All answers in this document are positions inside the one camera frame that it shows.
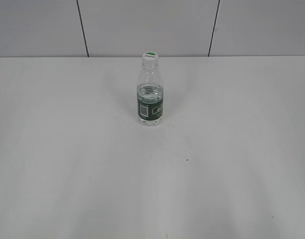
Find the clear plastic water bottle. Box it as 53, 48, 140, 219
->
137, 59, 164, 126

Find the white green bottle cap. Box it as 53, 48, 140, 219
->
142, 52, 158, 64

